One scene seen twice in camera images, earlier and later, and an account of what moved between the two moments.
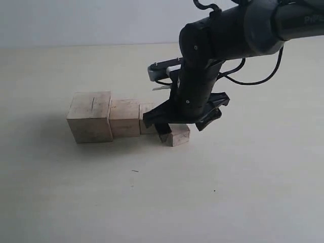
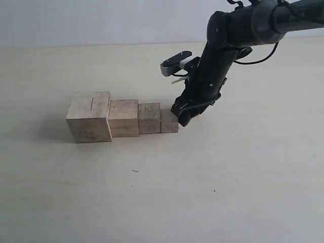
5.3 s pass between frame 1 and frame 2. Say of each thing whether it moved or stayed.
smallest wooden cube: moved
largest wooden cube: stayed
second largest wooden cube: stayed
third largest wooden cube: stayed
